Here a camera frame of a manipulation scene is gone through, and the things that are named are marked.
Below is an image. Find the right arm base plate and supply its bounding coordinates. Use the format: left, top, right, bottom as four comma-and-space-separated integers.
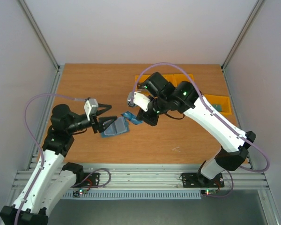
179, 172, 225, 188

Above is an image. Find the left small circuit board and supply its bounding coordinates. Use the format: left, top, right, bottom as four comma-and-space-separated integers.
72, 189, 88, 198

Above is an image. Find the teal card holder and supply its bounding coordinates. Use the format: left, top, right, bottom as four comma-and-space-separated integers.
101, 117, 130, 138

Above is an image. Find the right yellow bin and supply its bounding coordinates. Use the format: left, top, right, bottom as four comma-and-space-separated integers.
204, 94, 232, 116

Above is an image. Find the left frame post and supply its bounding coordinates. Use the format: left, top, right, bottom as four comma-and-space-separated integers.
17, 0, 60, 71

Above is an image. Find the small circuit board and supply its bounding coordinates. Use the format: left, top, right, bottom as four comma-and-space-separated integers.
72, 189, 88, 198
201, 189, 217, 196

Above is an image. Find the right small circuit board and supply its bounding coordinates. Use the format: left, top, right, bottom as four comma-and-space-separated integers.
201, 189, 217, 196

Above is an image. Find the blue VIP card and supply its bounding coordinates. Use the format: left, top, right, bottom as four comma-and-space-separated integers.
121, 111, 143, 125

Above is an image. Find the frame post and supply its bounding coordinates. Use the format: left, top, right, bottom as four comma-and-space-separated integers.
221, 0, 266, 73
17, 0, 60, 71

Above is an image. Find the card in right bin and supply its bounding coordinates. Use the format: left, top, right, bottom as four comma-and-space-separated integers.
212, 104, 222, 112

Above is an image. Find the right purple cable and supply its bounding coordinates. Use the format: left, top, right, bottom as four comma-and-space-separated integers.
131, 62, 270, 173

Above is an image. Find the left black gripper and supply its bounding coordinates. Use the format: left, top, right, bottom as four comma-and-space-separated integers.
67, 103, 118, 133

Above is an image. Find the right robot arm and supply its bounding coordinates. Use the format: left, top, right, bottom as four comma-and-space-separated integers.
131, 72, 256, 187

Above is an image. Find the grey slotted cable duct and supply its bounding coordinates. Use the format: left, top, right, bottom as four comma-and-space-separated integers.
62, 190, 201, 200

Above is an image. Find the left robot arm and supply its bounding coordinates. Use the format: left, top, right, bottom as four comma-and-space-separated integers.
0, 98, 117, 225

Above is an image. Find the right frame post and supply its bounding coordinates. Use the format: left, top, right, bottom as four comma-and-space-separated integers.
221, 0, 266, 73

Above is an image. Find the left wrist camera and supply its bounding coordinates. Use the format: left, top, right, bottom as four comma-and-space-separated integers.
84, 98, 98, 121

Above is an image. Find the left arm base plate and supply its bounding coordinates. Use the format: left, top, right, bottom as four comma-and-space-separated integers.
73, 172, 100, 188

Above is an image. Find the middle yellow bin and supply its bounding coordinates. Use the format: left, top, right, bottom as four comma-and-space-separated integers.
173, 74, 194, 87

